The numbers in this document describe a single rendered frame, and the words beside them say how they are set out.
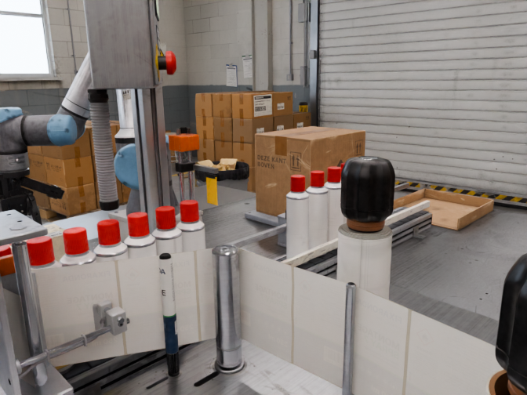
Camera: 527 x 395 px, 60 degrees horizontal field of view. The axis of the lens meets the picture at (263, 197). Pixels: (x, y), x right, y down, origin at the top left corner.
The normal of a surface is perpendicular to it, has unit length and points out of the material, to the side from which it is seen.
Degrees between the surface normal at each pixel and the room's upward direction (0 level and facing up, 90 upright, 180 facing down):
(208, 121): 89
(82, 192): 87
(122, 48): 90
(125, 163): 95
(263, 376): 0
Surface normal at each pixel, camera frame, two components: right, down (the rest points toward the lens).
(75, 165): 0.76, 0.11
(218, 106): -0.62, 0.20
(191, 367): -0.01, -0.97
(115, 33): 0.18, 0.25
